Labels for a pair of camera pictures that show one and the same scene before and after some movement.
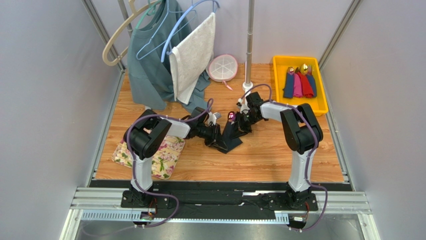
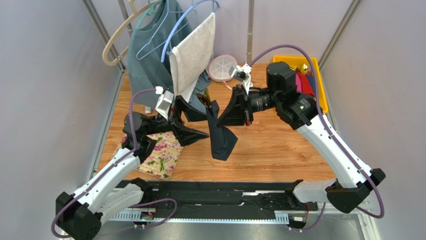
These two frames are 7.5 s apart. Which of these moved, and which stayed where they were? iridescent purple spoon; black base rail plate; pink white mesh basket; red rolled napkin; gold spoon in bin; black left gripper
Moved: iridescent purple spoon; black left gripper
Stayed: black base rail plate; red rolled napkin; gold spoon in bin; pink white mesh basket
